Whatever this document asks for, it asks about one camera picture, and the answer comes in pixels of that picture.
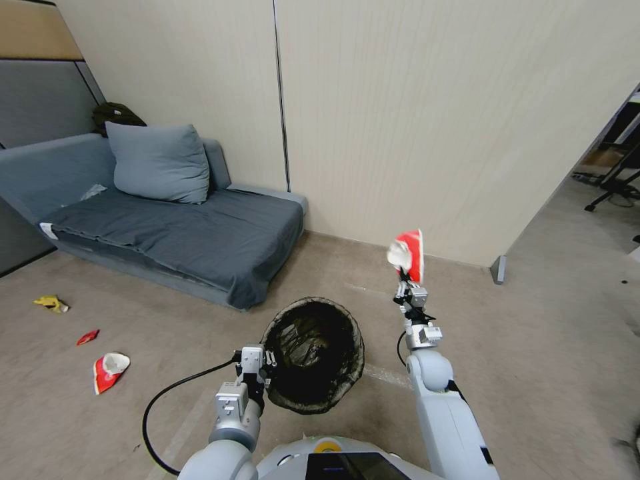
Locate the crumpled yellow wrapper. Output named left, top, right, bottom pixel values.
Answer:
left=33, top=295, right=71, bottom=315

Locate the dark grey sofa blanket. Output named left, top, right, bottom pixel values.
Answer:
left=49, top=187, right=305, bottom=311

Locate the grey fabric wall panel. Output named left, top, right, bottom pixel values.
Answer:
left=0, top=59, right=107, bottom=150

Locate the crushed red paper cup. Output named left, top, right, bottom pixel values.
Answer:
left=92, top=351, right=131, bottom=396
left=387, top=229, right=427, bottom=284

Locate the white robot front shell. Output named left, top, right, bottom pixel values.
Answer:
left=253, top=433, right=432, bottom=480

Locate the light wood wall panel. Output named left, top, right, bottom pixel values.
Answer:
left=0, top=0, right=85, bottom=62

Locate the grey blue pillow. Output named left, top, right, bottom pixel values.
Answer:
left=104, top=121, right=211, bottom=205

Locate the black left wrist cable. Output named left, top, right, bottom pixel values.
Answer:
left=141, top=357, right=243, bottom=477

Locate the black office chair base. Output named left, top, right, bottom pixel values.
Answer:
left=583, top=159, right=640, bottom=213

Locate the grey blue sofa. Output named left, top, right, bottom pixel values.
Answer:
left=0, top=131, right=309, bottom=312

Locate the dark green bag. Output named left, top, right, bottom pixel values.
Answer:
left=91, top=101, right=148, bottom=138

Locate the black mesh trash bin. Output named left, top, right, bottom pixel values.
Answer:
left=260, top=297, right=367, bottom=417

